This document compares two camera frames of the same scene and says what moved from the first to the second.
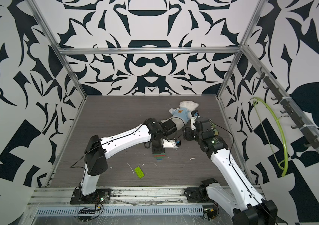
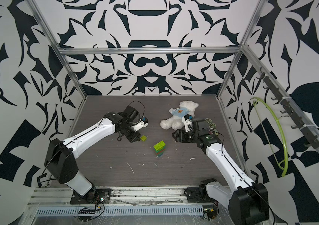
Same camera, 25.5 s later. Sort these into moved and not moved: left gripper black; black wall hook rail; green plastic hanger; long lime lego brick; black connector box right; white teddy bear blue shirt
Moved: left gripper black; long lime lego brick
Not moved: white teddy bear blue shirt; green plastic hanger; black connector box right; black wall hook rail
